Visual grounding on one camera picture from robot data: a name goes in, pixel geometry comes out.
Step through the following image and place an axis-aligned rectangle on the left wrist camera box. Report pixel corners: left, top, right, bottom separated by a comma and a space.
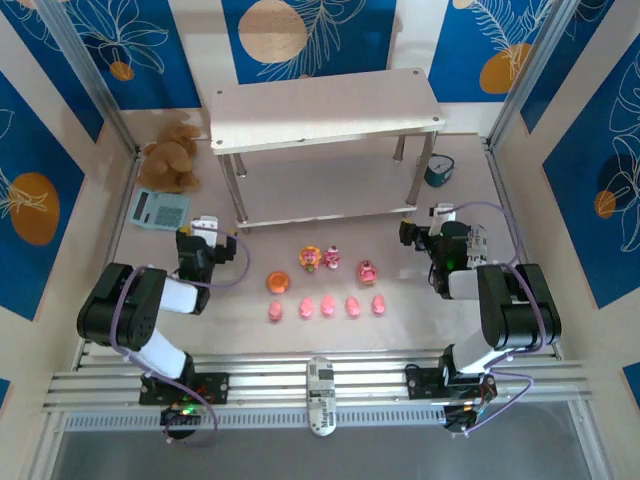
191, 215, 220, 247

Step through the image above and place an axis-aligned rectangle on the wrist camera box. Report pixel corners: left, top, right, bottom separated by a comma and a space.
429, 202, 458, 226
191, 215, 220, 247

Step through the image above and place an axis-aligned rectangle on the black controller board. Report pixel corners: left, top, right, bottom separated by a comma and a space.
159, 404, 202, 432
442, 403, 482, 434

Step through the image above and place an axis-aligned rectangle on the grey slotted cable duct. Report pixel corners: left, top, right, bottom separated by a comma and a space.
63, 404, 571, 432

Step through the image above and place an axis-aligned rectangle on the pink cake figure toy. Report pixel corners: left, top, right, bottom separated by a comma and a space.
356, 259, 379, 286

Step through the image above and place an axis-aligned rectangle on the brown plush toy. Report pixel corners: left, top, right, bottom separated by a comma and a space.
137, 119, 203, 195

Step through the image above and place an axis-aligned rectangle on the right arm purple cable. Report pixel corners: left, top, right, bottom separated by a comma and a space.
432, 200, 546, 441

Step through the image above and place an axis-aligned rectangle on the white two-tier shelf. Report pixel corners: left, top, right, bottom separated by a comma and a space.
208, 67, 445, 236

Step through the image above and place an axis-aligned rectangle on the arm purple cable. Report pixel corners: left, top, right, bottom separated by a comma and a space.
107, 228, 251, 449
432, 200, 546, 441

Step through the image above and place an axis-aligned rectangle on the aluminium frame post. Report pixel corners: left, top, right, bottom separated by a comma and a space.
487, 0, 577, 151
37, 0, 140, 157

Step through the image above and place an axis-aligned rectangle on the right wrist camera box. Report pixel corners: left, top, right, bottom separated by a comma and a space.
429, 202, 458, 226

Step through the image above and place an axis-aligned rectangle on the orange burger toy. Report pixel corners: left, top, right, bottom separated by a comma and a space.
264, 270, 293, 295

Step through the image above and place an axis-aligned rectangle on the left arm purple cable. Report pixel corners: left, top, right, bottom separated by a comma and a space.
107, 228, 251, 449

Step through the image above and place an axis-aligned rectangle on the aluminium rail base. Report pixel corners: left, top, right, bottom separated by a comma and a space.
42, 348, 596, 434

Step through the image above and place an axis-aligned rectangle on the light blue calculator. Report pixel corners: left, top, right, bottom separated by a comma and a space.
128, 189, 193, 231

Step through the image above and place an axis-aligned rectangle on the yellow flower figure toy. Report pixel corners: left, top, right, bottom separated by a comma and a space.
298, 244, 322, 274

